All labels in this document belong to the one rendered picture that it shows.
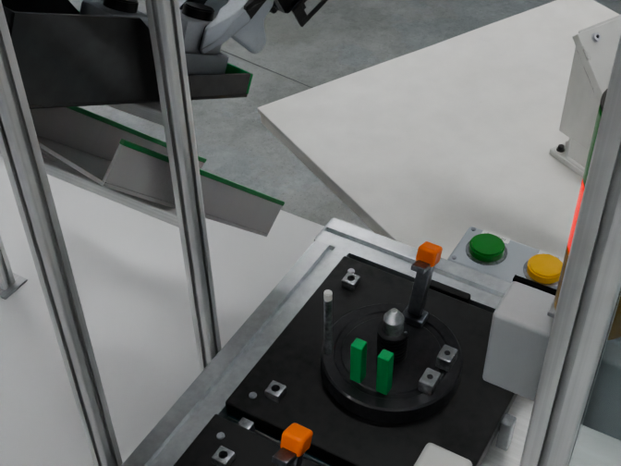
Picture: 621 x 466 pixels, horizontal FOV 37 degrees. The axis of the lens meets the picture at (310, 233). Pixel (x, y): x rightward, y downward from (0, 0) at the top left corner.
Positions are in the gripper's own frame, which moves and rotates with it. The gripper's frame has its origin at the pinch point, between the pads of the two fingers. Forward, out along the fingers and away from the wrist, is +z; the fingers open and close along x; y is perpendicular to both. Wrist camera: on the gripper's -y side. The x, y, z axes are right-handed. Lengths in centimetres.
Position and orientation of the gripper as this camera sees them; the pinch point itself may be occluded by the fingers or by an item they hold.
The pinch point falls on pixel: (188, 27)
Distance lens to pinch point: 90.1
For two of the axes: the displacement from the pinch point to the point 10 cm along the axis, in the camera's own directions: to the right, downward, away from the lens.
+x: -6.4, -4.5, 6.2
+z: -6.6, 7.3, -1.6
